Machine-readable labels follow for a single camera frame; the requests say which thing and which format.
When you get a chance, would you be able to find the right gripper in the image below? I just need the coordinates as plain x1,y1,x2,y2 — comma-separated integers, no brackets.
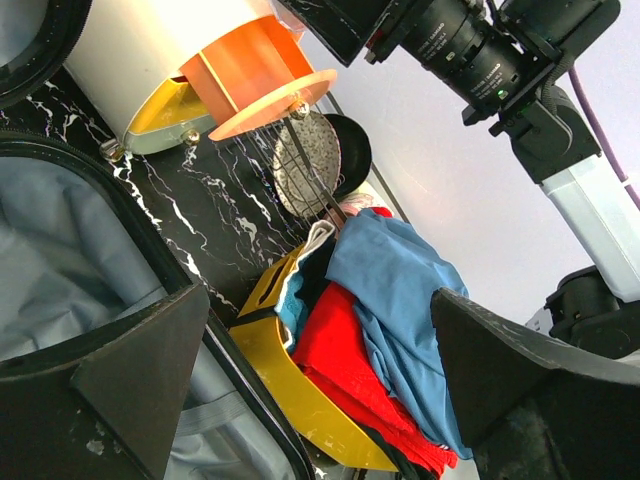
282,0,530,98

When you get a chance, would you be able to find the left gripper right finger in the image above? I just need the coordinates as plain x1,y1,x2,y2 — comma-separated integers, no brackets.
431,289,639,479

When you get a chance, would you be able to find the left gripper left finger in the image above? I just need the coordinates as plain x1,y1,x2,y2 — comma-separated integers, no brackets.
1,285,209,479

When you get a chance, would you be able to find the white black space suitcase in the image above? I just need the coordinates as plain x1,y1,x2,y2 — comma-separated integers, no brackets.
0,0,316,480

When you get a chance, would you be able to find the blue cloth garment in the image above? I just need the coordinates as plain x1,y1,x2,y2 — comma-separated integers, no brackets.
326,209,473,460

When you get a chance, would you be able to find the teal cream cartoon towel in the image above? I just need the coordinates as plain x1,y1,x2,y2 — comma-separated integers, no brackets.
274,220,336,343

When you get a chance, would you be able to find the red cloth garment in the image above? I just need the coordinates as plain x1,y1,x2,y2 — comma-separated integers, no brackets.
292,207,462,476

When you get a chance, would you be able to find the white orange drawer cabinet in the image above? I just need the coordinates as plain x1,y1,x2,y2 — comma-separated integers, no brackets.
65,1,337,155

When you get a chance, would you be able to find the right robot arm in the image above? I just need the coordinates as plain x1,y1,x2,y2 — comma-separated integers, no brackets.
284,0,639,359

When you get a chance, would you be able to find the black plate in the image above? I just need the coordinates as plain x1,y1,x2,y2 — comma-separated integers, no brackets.
325,113,372,198

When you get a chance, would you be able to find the pink patterned mug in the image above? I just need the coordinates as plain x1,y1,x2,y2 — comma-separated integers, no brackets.
339,192,380,217

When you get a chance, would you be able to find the speckled brown plate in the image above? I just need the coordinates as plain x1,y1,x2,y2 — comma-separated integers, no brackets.
271,112,341,219

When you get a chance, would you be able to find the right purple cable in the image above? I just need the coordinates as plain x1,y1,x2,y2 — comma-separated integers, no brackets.
567,64,640,211

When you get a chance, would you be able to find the black wire dish rack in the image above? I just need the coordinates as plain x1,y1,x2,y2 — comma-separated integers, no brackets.
244,114,346,230

